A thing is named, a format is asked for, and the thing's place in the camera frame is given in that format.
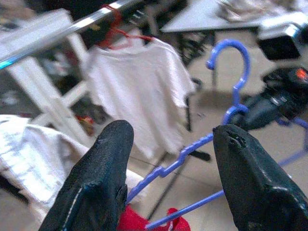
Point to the red t-shirt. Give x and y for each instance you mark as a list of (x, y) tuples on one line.
[(132, 221)]

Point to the purple plastic hanger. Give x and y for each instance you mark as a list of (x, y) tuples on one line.
[(247, 62)]

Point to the metal clothes rack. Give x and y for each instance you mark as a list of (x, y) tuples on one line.
[(60, 32)]

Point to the white t-shirt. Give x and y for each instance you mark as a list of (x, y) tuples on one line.
[(134, 96)]

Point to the white glass-door cabinet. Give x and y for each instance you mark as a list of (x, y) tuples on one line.
[(36, 27)]

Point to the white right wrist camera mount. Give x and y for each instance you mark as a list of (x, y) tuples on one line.
[(279, 48)]

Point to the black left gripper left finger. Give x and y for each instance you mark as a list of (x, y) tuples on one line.
[(91, 183)]

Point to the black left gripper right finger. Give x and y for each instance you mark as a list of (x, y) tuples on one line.
[(255, 187)]

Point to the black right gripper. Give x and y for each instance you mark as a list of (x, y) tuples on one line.
[(288, 96)]

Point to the white striped button shirt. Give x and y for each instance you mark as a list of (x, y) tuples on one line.
[(36, 154)]

